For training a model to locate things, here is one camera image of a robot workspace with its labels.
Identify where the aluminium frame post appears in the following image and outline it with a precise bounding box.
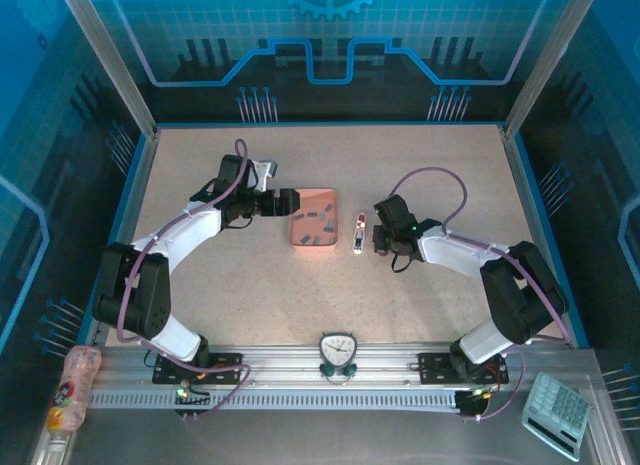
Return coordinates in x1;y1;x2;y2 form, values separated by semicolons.
501;0;604;139
55;0;162;139

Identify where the pink plastic drink bottle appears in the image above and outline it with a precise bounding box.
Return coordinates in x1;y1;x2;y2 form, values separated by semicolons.
45;345;103;434

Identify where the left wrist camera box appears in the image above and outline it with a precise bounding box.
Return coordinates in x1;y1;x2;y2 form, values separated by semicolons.
249;158;279;192

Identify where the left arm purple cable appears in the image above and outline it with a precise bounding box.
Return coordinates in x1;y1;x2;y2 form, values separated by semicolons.
117;137;251;420

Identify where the aluminium table side rail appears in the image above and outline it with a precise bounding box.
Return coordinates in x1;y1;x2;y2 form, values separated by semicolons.
91;127;162;346
501;126;579;347

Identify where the grey slotted cable duct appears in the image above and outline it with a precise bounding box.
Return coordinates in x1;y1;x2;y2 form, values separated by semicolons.
88;388;464;412

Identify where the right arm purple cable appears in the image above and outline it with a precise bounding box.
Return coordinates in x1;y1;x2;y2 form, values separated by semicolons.
388;166;574;422

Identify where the pale green calculator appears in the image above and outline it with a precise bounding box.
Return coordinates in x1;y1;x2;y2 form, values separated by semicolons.
521;371;593;462

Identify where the thin black cable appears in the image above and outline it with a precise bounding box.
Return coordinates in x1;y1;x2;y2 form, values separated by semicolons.
389;249;417;274
218;215;255;232

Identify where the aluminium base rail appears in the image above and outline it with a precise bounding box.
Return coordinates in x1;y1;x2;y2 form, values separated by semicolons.
92;340;599;392

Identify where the pink plastic tray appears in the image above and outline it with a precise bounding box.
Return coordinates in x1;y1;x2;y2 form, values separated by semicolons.
288;186;342;250

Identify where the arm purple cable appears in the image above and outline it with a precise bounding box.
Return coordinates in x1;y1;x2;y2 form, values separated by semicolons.
117;137;251;420
388;166;574;422

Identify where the small green alarm clock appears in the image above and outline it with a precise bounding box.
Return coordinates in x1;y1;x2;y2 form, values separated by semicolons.
318;331;359;385

